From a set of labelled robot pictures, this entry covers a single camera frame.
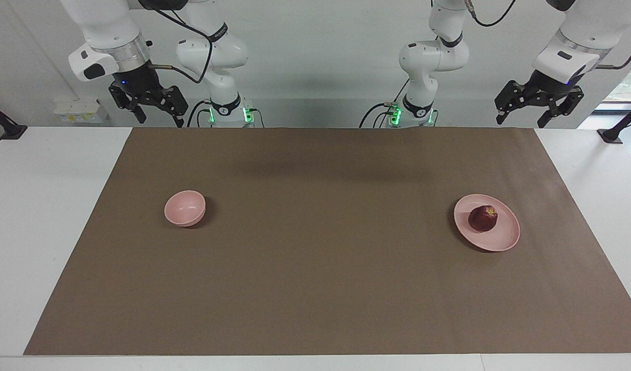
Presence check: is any pink bowl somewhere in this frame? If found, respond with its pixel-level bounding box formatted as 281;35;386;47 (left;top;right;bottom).
164;190;207;227

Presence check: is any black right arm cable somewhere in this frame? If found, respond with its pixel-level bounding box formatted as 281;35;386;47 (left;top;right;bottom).
149;3;214;85

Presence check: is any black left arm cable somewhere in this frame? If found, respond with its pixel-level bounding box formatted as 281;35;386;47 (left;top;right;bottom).
465;0;631;70

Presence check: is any brown table mat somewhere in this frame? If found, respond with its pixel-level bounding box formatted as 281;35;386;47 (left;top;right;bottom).
23;127;631;356

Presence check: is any window with greenery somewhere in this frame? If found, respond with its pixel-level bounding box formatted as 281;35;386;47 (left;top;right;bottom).
604;57;631;104

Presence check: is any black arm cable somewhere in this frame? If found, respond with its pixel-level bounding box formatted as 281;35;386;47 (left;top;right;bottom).
465;0;631;70
149;3;214;85

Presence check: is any black left base cable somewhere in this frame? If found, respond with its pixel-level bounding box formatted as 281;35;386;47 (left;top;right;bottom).
359;77;411;128

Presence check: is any black clamp stand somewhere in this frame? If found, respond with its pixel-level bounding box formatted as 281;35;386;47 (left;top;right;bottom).
597;100;631;144
0;98;28;141

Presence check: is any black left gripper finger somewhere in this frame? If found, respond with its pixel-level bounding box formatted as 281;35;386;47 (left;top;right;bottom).
494;80;527;125
537;87;585;128

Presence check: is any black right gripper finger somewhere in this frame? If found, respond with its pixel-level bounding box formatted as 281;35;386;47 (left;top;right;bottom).
158;86;188;128
108;85;147;125

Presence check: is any white wall socket box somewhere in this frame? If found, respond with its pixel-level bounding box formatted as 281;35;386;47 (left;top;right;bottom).
54;98;110;124

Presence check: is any black right base cable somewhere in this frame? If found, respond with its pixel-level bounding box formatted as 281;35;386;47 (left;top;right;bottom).
186;100;213;128

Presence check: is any black base cable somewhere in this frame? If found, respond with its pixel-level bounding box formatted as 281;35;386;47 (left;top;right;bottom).
359;77;411;128
186;100;213;128

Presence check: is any pink plate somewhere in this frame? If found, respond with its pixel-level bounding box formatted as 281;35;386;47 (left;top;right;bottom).
453;194;521;252

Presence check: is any dark red apple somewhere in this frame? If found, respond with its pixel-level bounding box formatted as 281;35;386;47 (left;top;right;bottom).
468;205;499;232

